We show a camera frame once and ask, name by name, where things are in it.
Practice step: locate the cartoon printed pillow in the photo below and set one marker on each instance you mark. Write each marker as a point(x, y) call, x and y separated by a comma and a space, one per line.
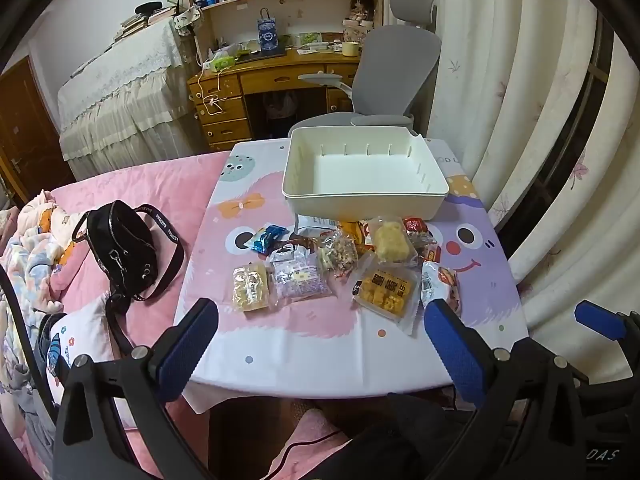
point(85, 335)

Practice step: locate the green tissue pack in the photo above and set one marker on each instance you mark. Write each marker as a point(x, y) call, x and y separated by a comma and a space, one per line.
point(222, 63)

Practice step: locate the person's dark clothing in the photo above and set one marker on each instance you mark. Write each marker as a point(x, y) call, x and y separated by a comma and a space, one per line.
point(400, 440)

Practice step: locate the clear yellow cake packet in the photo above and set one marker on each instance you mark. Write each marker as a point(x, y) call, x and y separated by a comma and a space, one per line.
point(392, 240)

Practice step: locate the white barcode snack packet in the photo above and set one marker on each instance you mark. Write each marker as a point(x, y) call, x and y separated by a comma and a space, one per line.
point(315, 222)

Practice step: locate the green picture card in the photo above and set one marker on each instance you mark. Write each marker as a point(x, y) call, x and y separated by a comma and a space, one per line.
point(310, 38)

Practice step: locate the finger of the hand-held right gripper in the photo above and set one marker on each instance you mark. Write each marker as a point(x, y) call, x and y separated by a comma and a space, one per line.
point(600, 455)
point(600, 320)

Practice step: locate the clear nut mix packet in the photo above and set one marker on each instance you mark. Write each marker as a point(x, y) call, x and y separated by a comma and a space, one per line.
point(337, 252)

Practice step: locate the yellow mug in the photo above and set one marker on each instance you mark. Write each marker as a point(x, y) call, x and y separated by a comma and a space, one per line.
point(350, 49)

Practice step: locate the blue gift bag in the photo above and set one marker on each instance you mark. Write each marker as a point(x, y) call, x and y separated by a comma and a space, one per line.
point(267, 35)

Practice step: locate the black hat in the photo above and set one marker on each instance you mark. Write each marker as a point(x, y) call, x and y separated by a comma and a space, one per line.
point(150, 8)

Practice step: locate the black shoulder bag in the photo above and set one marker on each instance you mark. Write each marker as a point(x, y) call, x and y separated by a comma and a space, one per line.
point(122, 250)

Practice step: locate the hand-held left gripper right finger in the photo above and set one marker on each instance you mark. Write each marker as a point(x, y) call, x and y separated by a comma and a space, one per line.
point(452, 350)

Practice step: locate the white plastic storage bin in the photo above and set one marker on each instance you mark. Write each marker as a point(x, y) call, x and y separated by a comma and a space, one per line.
point(365, 175)

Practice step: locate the white tote bag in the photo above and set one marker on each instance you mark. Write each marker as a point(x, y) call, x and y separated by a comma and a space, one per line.
point(357, 34)

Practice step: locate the clear packet of yellow cookies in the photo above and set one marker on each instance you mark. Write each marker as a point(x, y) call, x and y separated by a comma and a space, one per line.
point(250, 287)

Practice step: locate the brown wooden door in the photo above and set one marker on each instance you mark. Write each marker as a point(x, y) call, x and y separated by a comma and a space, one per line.
point(30, 135)

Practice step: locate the doll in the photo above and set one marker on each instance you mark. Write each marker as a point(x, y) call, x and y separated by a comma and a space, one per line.
point(360, 7)

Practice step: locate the white purple snack packet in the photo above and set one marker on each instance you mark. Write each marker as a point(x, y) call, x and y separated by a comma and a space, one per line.
point(300, 275)

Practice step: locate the cartoon printed tablecloth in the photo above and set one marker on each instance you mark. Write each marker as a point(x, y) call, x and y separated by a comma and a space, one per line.
point(325, 350)

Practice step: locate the white floral curtain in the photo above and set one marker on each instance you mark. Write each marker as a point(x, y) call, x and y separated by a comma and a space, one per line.
point(525, 110)

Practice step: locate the orange snack packet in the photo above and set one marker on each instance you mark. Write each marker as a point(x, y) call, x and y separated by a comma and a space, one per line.
point(354, 231)

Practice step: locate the white plastic bag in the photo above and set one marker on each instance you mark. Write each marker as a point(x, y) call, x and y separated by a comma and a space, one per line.
point(227, 51)

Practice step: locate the grey office chair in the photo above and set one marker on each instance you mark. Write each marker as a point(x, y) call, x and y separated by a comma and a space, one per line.
point(395, 60)

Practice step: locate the wooden desk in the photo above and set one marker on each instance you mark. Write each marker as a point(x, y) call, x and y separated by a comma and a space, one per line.
point(265, 77)

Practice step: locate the white packet with red picture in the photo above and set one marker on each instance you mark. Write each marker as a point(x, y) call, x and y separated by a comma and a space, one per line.
point(440, 280)

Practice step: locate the waste bin with bag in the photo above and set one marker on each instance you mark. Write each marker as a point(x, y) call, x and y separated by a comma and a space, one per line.
point(281, 106)

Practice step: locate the orange cracker packet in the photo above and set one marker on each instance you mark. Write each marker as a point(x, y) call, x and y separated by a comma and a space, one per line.
point(385, 290)

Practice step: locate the stack of books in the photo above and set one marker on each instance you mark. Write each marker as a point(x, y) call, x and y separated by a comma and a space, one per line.
point(145, 22)

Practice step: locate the dark laptop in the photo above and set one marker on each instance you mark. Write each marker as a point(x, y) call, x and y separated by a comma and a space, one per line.
point(261, 55)

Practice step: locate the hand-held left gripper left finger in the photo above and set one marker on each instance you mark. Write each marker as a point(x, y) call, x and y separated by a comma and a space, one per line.
point(187, 345)

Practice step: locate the blue snack packet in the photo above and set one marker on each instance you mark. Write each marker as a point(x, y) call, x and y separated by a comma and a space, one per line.
point(267, 239)

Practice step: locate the floral hanging pouch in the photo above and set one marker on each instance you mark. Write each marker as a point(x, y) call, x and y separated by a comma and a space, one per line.
point(189, 17)

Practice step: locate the small red snack packet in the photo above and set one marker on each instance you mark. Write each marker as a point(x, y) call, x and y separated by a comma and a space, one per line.
point(415, 225)

